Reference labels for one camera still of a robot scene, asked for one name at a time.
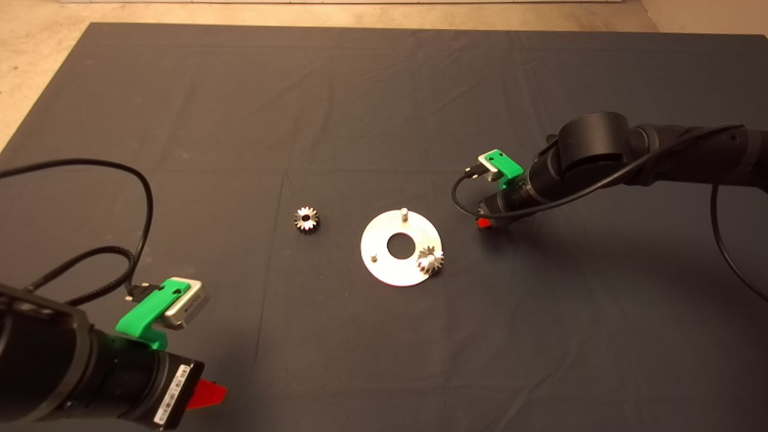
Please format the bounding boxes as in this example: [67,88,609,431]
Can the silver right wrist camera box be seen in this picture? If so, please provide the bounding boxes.
[478,151,502,182]

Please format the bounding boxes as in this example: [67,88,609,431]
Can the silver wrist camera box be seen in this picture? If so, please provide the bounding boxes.
[478,151,502,182]
[159,277,211,331]

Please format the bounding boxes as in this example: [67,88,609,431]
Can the smooth black left camera cable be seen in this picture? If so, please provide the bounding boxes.
[0,158,154,301]

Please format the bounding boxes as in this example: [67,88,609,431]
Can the round metal carrier plate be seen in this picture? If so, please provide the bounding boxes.
[360,207,443,287]

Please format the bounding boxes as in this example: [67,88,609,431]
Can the small steel planetary gear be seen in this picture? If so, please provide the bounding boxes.
[293,207,320,235]
[416,246,445,277]

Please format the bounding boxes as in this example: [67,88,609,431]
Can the green left camera mount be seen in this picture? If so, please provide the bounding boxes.
[115,278,191,350]

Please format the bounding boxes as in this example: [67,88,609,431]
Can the dark grey table cloth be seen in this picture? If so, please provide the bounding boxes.
[0,24,768,432]

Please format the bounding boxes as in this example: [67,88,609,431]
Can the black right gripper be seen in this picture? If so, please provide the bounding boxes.
[477,191,532,229]

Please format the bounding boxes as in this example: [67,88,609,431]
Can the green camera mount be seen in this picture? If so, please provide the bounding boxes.
[485,149,524,187]
[115,278,191,350]

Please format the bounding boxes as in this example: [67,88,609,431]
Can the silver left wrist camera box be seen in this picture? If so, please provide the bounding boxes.
[159,277,211,331]

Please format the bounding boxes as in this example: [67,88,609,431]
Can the braided black left arm cable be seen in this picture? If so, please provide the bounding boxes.
[27,246,136,307]

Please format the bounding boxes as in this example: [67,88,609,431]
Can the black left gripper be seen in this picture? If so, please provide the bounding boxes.
[135,351,228,430]

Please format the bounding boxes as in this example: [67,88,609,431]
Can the green right camera mount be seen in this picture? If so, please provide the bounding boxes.
[485,149,524,187]

